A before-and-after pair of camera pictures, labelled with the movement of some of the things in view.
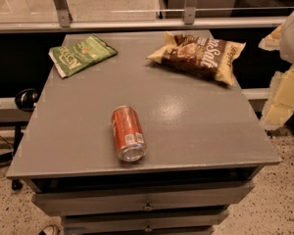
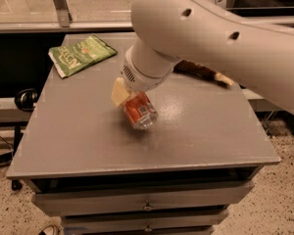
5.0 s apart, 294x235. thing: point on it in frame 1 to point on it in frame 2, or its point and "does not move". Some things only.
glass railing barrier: [30, 9] does not move
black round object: [26, 99] does not move
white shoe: [52, 229] does not move
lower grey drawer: [207, 221] does not move
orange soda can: [129, 142] to [140, 111]
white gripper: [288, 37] to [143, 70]
